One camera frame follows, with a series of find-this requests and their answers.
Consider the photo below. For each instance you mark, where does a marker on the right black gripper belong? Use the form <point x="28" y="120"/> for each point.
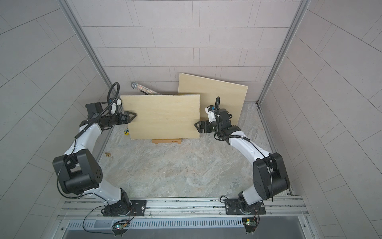
<point x="208" y="130"/>

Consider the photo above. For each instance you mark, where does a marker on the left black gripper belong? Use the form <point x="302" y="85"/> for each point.
<point x="125" y="118"/>

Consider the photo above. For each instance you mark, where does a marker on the wooden easel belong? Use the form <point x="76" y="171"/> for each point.
<point x="157" y="141"/>

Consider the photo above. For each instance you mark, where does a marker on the plywood board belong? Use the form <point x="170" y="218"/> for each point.
<point x="231" y="95"/>
<point x="163" y="116"/>

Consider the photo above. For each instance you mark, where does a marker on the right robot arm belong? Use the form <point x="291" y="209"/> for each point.
<point x="269" y="172"/>

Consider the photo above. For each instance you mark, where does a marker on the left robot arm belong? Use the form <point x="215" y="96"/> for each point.
<point x="78" y="172"/>

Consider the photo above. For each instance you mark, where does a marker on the yellow blue small toy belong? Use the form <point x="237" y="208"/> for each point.
<point x="126" y="132"/>

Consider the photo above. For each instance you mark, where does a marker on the glitter microphone on stand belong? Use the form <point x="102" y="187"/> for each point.
<point x="143" y="89"/>

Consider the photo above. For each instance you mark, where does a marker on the right circuit board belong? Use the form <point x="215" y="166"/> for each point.
<point x="250" y="224"/>

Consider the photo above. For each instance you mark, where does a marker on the circuit board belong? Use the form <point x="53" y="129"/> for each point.
<point x="250" y="224"/>
<point x="120" y="227"/>

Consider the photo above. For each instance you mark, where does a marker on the left circuit board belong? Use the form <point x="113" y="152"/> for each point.
<point x="120" y="227"/>

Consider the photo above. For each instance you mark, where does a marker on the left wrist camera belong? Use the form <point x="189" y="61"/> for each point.
<point x="115" y="106"/>

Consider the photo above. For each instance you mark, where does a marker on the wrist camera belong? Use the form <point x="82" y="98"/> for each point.
<point x="210" y="110"/>
<point x="115" y="106"/>

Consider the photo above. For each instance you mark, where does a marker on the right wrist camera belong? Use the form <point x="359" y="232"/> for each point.
<point x="210" y="110"/>

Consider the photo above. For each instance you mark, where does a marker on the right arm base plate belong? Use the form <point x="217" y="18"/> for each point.
<point x="240" y="207"/>

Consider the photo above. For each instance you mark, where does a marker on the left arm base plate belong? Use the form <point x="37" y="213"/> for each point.
<point x="121" y="209"/>

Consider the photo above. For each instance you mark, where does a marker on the aluminium mounting rail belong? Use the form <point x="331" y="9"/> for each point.
<point x="210" y="207"/>

